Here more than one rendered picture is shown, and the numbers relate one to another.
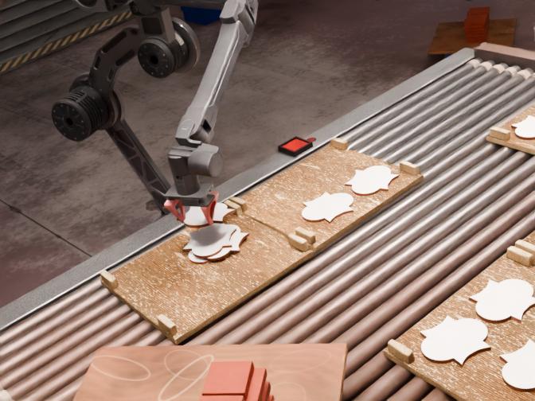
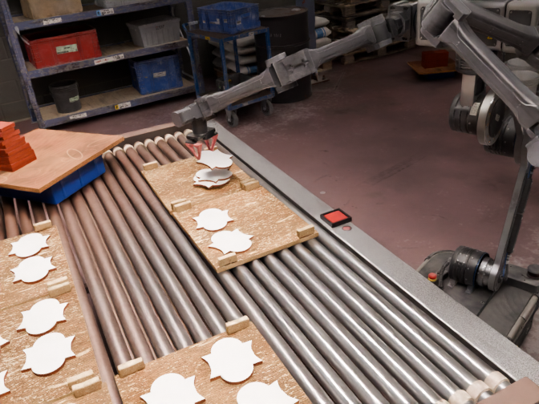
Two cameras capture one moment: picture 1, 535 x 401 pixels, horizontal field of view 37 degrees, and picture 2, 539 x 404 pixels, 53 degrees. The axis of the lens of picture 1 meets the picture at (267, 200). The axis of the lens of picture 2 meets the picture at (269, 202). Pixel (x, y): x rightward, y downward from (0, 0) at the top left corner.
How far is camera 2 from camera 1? 2.80 m
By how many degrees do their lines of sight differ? 84
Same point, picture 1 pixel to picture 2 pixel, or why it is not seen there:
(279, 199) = (247, 203)
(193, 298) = (168, 175)
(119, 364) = (105, 140)
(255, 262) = (180, 192)
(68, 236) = not seen: outside the picture
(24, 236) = not seen: outside the picture
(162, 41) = (459, 100)
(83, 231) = not seen: outside the picture
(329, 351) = (39, 184)
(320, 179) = (259, 221)
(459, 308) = (51, 253)
